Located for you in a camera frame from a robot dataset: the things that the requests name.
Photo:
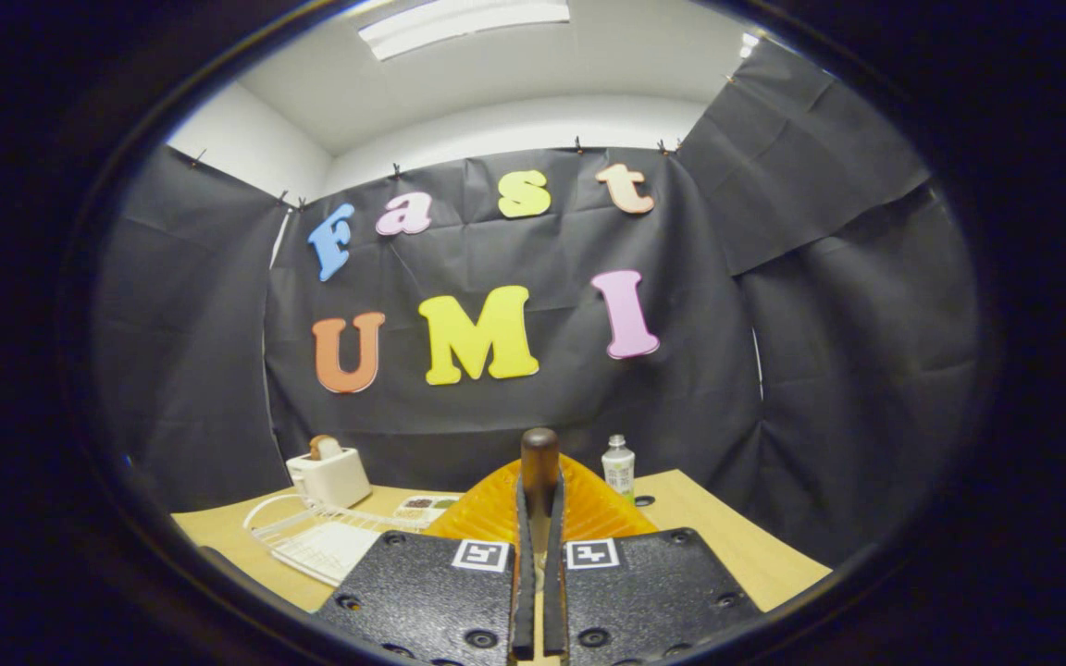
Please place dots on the ceiling light panel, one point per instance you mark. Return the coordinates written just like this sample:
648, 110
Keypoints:
459, 23

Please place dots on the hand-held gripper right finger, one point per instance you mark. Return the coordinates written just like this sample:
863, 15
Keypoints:
653, 592

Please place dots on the small pale green dish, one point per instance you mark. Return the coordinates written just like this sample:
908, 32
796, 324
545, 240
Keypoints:
403, 511

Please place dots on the white toaster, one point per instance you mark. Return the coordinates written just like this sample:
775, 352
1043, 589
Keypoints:
334, 476

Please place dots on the green drink bottle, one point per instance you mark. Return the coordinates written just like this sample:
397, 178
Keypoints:
618, 472

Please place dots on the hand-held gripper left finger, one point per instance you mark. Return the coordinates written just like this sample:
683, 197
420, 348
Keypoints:
422, 592

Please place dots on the brown bread slice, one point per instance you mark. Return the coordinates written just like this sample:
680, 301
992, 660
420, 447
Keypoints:
325, 447

